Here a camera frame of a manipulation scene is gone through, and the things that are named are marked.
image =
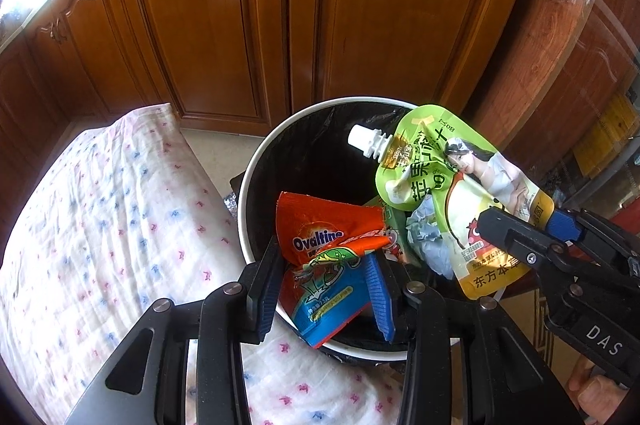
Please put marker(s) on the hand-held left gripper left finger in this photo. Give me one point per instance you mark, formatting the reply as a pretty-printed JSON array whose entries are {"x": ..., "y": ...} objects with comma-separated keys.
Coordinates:
[{"x": 265, "y": 305}]

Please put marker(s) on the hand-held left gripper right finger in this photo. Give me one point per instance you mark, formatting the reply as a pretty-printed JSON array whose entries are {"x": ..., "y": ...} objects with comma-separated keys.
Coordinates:
[{"x": 380, "y": 305}]

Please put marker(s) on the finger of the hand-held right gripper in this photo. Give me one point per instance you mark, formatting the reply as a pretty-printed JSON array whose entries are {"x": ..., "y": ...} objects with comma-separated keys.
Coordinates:
[
  {"x": 565, "y": 225},
  {"x": 510, "y": 235}
]

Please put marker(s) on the yellow and white packet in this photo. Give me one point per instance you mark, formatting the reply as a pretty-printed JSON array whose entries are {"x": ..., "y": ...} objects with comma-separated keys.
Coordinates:
[{"x": 480, "y": 230}]

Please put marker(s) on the blue and red packet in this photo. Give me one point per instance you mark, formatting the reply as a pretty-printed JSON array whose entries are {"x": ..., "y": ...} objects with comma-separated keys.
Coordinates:
[{"x": 330, "y": 305}]

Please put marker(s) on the white round trash bin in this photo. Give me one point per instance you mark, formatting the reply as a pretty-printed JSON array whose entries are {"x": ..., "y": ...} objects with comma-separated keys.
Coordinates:
[{"x": 245, "y": 225}]

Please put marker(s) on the orange snack packet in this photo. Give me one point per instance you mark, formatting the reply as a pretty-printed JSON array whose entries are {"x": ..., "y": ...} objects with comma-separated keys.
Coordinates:
[{"x": 320, "y": 220}]

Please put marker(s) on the green spout drink pouch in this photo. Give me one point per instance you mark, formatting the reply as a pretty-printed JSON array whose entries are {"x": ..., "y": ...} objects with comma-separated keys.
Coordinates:
[{"x": 415, "y": 165}]

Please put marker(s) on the person's right hand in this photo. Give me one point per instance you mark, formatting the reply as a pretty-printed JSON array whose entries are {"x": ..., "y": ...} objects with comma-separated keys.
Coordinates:
[{"x": 600, "y": 392}]

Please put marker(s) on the crumpled blue-grey paper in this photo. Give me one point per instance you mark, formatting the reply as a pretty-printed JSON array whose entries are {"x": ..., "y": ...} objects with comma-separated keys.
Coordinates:
[{"x": 430, "y": 245}]

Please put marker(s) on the yellow cardboard boxes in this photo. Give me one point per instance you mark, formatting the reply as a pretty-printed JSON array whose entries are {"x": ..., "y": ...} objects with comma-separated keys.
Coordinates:
[{"x": 605, "y": 135}]

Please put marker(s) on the black plastic bin liner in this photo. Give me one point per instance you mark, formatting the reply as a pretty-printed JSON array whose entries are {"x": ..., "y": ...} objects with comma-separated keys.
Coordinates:
[{"x": 310, "y": 155}]

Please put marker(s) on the white floral printed blanket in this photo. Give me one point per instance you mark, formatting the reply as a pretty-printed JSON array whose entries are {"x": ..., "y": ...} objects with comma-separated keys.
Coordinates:
[{"x": 100, "y": 230}]

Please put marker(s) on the plastic-wrapped wooden cabinet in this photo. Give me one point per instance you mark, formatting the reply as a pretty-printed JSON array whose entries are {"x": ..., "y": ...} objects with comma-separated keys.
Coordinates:
[{"x": 560, "y": 30}]

